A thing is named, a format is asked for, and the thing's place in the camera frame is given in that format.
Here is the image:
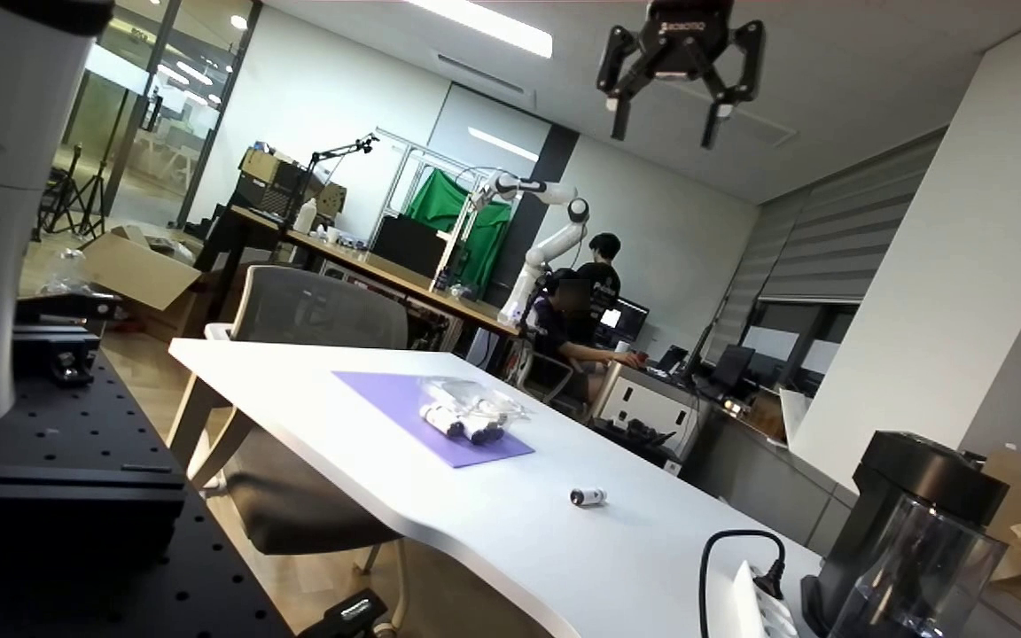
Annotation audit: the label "open cardboard box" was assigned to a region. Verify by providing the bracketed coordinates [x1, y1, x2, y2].
[82, 223, 207, 319]

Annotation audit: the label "black power cable with plug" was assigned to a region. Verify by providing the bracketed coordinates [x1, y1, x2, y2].
[695, 526, 791, 638]

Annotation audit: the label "black labelled device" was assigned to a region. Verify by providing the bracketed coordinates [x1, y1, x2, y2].
[295, 586, 394, 638]

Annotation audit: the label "ceiling light strip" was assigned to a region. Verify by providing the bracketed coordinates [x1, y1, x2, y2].
[399, 0, 555, 64]

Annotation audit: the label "purple mat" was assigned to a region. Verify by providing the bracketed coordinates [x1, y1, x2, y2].
[333, 369, 539, 472]

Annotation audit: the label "grey office chair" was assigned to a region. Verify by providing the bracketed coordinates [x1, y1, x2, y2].
[183, 264, 413, 561]

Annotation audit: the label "black clamp bracket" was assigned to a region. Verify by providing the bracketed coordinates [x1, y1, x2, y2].
[10, 295, 124, 389]

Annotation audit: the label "white power strip adapter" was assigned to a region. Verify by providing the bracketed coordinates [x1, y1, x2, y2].
[725, 562, 800, 638]

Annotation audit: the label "black monitor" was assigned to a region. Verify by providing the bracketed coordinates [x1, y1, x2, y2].
[367, 212, 449, 284]

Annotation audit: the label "long wooden desk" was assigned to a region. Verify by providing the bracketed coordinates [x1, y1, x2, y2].
[223, 206, 523, 347]

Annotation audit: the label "seated person in black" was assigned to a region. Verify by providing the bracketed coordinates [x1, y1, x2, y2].
[523, 266, 647, 384]

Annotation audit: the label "clear plastic container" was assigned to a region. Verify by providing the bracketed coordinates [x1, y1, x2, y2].
[413, 377, 523, 446]

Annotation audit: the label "grey window blinds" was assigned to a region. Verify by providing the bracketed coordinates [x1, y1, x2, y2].
[755, 132, 950, 313]

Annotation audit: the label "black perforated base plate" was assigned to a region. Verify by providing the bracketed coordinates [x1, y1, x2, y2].
[0, 350, 295, 638]

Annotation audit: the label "standing person in black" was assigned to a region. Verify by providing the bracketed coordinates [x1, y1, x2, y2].
[575, 230, 627, 313]

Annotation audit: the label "green cloth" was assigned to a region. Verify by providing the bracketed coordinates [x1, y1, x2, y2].
[399, 167, 513, 295]

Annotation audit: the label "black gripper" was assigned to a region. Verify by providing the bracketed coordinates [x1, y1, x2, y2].
[595, 0, 769, 154]

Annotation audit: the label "white cabinet box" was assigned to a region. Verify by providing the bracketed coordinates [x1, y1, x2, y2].
[587, 363, 713, 461]

